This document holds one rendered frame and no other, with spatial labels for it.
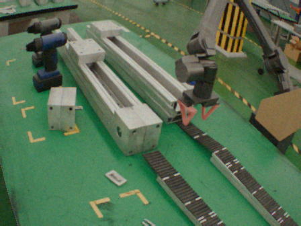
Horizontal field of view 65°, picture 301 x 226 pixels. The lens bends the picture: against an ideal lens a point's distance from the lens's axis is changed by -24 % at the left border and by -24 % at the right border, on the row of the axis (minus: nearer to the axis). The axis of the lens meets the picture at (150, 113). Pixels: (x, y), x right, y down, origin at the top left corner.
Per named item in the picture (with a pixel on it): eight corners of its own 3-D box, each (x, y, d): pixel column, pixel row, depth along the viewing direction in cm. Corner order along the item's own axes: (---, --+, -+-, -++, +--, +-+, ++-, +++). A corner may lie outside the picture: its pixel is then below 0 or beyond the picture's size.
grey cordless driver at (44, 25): (58, 62, 124) (63, 19, 112) (23, 72, 112) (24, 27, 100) (54, 56, 128) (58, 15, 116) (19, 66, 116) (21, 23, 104)
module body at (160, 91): (190, 118, 103) (195, 96, 98) (165, 124, 98) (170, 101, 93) (101, 36, 156) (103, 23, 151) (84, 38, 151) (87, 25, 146)
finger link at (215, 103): (185, 116, 95) (191, 90, 89) (201, 111, 98) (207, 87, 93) (198, 128, 90) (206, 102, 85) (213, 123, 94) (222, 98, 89)
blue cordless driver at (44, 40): (64, 85, 108) (69, 33, 95) (23, 98, 96) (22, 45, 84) (58, 77, 112) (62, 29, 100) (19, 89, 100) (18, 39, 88)
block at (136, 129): (163, 146, 89) (170, 120, 83) (125, 156, 82) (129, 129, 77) (148, 128, 95) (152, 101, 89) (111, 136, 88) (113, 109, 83)
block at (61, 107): (81, 132, 87) (82, 105, 82) (48, 130, 85) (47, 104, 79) (81, 112, 95) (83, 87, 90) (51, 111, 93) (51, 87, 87)
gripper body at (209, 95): (181, 95, 88) (185, 73, 84) (205, 91, 93) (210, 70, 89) (195, 108, 84) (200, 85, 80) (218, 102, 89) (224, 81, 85)
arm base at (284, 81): (299, 88, 102) (283, 93, 113) (295, 70, 103) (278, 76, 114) (290, 91, 99) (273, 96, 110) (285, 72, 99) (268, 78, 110)
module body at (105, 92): (140, 130, 93) (145, 106, 89) (111, 136, 88) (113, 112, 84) (70, 41, 146) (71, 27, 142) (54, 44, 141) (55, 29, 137)
